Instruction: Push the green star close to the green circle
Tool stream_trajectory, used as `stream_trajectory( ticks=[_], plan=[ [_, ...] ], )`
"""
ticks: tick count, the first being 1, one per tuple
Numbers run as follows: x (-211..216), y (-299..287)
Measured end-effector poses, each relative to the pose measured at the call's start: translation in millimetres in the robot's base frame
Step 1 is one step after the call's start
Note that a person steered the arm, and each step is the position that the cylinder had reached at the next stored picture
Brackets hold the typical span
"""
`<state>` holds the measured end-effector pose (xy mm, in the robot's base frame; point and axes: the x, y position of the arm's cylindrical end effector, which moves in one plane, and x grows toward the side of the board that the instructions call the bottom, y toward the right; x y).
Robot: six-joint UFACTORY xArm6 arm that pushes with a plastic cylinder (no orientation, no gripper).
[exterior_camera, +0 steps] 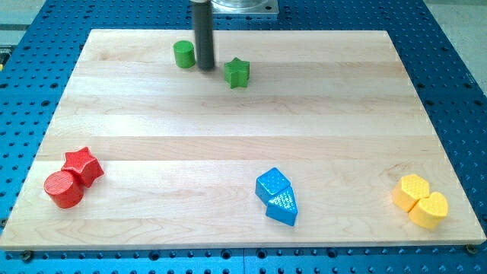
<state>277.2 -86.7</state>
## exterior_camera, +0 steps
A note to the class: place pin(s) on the green cylinder block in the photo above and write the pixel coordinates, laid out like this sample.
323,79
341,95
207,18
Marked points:
184,54

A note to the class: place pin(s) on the red star block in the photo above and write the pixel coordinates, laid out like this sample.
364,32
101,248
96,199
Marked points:
84,165

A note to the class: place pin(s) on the blue perforated metal base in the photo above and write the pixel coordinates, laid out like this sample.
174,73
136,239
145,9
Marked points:
443,44

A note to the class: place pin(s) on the red cylinder block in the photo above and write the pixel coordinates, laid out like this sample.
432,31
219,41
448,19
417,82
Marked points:
64,189

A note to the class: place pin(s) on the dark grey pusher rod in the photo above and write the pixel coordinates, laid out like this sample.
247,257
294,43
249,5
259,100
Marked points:
203,32

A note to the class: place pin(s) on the yellow heart block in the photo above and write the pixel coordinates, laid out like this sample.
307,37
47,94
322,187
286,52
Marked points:
430,211

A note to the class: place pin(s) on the green star block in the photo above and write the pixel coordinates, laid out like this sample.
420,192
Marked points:
237,73

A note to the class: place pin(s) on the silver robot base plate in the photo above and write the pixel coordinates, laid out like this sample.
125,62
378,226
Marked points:
245,6

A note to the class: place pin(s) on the blue cube block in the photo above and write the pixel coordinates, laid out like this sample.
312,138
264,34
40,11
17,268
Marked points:
270,184

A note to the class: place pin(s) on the light wooden board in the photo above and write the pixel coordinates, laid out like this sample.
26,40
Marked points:
334,111

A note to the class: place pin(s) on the yellow hexagon block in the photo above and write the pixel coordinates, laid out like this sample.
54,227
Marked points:
409,190

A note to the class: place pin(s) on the blue triangle block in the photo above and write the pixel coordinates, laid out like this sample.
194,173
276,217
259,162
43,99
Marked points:
283,207

